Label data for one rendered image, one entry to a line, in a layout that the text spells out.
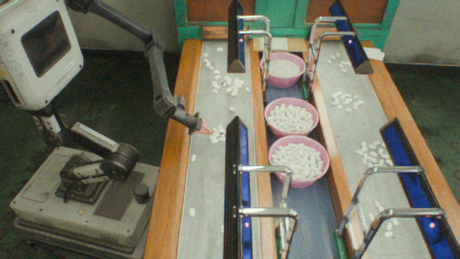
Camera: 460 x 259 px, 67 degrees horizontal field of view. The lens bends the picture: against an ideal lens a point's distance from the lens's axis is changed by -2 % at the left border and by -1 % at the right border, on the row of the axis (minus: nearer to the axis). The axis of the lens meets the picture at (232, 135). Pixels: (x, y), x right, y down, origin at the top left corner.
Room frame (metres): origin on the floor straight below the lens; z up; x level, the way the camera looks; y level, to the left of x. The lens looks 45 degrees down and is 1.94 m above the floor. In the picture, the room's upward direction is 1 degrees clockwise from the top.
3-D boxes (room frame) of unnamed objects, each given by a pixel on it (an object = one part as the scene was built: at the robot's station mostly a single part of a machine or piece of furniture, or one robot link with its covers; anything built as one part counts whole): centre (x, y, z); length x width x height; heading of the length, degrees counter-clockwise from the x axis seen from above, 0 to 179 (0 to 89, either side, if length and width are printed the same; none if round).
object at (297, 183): (1.03, -0.30, 0.72); 0.27 x 0.27 x 0.10
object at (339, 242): (0.60, -0.50, 0.90); 0.20 x 0.19 x 0.45; 0
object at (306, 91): (1.57, -0.49, 0.90); 0.20 x 0.19 x 0.45; 0
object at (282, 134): (1.31, -0.29, 0.72); 0.27 x 0.27 x 0.10
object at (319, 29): (2.02, -0.63, 0.83); 0.30 x 0.06 x 0.07; 90
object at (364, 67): (1.58, -0.57, 1.08); 0.62 x 0.08 x 0.07; 0
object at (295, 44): (1.97, -0.29, 0.77); 0.33 x 0.15 x 0.01; 90
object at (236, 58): (1.58, -0.01, 1.08); 0.62 x 0.08 x 0.07; 0
